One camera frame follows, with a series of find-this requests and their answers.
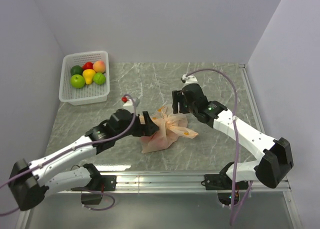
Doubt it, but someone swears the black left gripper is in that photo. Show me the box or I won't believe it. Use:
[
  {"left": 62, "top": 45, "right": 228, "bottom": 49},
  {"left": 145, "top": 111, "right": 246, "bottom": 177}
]
[{"left": 115, "top": 110, "right": 159, "bottom": 140}]

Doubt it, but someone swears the translucent orange plastic bag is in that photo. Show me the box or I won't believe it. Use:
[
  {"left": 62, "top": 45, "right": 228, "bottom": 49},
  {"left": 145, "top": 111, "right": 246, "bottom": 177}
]
[{"left": 140, "top": 104, "right": 198, "bottom": 154}]

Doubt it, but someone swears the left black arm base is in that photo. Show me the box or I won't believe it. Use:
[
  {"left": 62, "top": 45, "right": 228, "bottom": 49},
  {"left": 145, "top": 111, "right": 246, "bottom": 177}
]
[{"left": 71, "top": 175, "right": 117, "bottom": 212}]

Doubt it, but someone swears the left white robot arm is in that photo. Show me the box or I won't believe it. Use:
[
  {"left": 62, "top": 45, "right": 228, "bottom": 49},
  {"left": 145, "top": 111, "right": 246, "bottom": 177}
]
[{"left": 7, "top": 109, "right": 159, "bottom": 211}]

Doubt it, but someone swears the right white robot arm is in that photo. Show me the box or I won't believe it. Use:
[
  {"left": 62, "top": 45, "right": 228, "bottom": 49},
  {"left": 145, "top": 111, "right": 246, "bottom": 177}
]
[{"left": 172, "top": 83, "right": 294, "bottom": 189}]

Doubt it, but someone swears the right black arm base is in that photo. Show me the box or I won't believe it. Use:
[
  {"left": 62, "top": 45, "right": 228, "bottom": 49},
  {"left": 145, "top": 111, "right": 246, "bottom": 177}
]
[{"left": 201, "top": 173, "right": 241, "bottom": 207}]

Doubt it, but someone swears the light green round fruit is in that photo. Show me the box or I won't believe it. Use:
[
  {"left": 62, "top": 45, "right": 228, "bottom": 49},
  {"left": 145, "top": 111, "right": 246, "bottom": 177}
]
[{"left": 93, "top": 72, "right": 106, "bottom": 85}]

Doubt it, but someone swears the peach fruit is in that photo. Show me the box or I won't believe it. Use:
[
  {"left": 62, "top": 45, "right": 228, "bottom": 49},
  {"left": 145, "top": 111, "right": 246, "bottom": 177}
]
[{"left": 92, "top": 60, "right": 106, "bottom": 74}]

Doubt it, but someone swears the red fruit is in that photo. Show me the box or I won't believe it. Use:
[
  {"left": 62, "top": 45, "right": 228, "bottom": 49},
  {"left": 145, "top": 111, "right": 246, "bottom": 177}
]
[{"left": 82, "top": 61, "right": 93, "bottom": 70}]

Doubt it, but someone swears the dark green fruit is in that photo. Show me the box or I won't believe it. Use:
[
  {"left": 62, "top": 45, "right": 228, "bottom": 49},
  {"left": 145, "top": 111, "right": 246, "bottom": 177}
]
[{"left": 70, "top": 65, "right": 83, "bottom": 76}]

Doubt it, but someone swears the white perforated plastic basket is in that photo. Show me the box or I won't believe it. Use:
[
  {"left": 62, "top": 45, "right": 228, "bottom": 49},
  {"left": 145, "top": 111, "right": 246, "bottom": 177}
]
[{"left": 58, "top": 50, "right": 110, "bottom": 106}]

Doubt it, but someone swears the yellow pear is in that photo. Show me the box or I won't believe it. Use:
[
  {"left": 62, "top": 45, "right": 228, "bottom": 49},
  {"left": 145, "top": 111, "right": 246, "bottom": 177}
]
[{"left": 82, "top": 69, "right": 96, "bottom": 85}]

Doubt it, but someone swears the green apple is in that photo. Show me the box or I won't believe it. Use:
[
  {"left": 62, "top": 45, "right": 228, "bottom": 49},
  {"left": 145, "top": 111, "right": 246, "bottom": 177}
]
[{"left": 70, "top": 74, "right": 86, "bottom": 89}]

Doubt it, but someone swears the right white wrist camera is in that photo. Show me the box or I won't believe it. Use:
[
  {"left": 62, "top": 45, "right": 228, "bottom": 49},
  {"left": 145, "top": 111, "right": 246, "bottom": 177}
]
[{"left": 181, "top": 74, "right": 198, "bottom": 86}]

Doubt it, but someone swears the aluminium mounting rail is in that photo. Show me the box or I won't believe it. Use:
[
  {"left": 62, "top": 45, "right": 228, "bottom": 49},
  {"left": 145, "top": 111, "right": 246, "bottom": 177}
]
[{"left": 16, "top": 171, "right": 302, "bottom": 229}]

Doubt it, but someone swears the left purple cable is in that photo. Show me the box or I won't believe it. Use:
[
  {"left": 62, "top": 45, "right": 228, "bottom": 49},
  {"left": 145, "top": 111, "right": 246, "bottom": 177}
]
[{"left": 0, "top": 93, "right": 140, "bottom": 217}]

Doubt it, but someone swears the purple cable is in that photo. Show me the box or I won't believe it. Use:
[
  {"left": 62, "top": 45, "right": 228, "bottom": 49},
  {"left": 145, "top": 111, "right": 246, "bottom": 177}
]
[
  {"left": 186, "top": 68, "right": 254, "bottom": 226},
  {"left": 0, "top": 93, "right": 140, "bottom": 217}
]

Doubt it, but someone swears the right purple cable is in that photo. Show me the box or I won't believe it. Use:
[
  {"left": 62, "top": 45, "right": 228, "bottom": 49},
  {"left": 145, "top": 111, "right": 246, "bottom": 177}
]
[{"left": 186, "top": 68, "right": 254, "bottom": 226}]

